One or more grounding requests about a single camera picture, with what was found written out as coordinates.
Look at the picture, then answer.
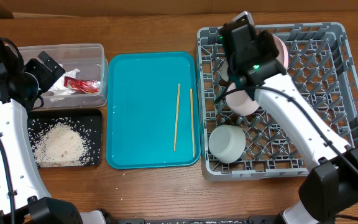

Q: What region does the black rectangular tray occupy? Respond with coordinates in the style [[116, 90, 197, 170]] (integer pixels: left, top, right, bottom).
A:
[[26, 108, 103, 169]]

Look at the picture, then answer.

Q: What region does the wooden chopstick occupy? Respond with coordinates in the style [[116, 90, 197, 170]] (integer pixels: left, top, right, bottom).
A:
[[174, 83, 181, 152], [190, 88, 195, 158]]

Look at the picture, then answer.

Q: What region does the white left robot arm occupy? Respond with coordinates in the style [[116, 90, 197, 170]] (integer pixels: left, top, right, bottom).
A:
[[0, 37, 115, 223]]

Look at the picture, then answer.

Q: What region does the grey small bowl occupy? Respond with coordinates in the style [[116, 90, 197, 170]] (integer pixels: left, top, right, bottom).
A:
[[208, 124, 246, 164]]

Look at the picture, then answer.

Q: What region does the teal plastic tray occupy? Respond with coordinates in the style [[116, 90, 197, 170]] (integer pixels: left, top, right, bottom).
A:
[[106, 52, 201, 169]]

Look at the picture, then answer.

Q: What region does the white napkin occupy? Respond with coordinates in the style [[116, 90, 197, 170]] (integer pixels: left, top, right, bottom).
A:
[[49, 68, 80, 96]]

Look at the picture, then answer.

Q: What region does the grey plastic dish rack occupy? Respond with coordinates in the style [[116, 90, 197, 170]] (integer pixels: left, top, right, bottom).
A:
[[196, 22, 358, 181]]

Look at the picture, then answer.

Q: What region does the pink bowl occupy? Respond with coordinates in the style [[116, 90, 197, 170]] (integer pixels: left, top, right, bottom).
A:
[[225, 90, 260, 116]]

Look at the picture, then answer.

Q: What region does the pile of white rice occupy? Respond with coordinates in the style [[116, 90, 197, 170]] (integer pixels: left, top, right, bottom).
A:
[[29, 116, 101, 167]]

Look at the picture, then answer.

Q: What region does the red snack wrapper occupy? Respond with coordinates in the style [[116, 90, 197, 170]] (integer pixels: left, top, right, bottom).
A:
[[64, 77, 100, 94]]

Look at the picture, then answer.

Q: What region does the clear plastic waste bin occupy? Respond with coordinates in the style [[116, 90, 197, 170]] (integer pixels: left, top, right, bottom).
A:
[[19, 44, 108, 110]]

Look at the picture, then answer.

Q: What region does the pink plate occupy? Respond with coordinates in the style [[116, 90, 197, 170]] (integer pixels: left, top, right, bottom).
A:
[[273, 35, 289, 70]]

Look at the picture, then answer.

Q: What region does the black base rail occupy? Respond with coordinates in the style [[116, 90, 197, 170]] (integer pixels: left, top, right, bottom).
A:
[[114, 215, 276, 224]]

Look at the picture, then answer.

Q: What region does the white paper cup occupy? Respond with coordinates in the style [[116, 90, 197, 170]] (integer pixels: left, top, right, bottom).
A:
[[219, 60, 229, 82]]

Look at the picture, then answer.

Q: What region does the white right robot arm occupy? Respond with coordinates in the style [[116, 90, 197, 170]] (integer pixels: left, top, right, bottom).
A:
[[219, 12, 358, 223]]

